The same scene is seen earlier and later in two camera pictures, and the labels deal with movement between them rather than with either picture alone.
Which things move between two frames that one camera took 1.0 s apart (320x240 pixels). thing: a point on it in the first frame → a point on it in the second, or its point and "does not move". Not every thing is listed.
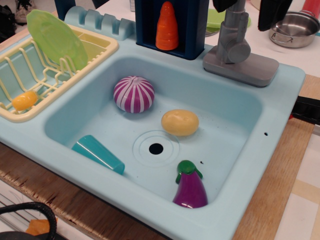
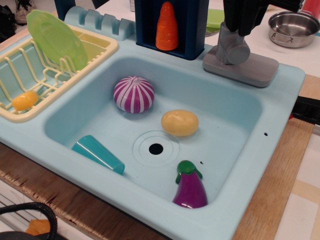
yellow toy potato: [180, 122] does not move
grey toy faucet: [231, 57] does not move
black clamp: [307, 109] does not move
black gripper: [271, 11] → [244, 15]
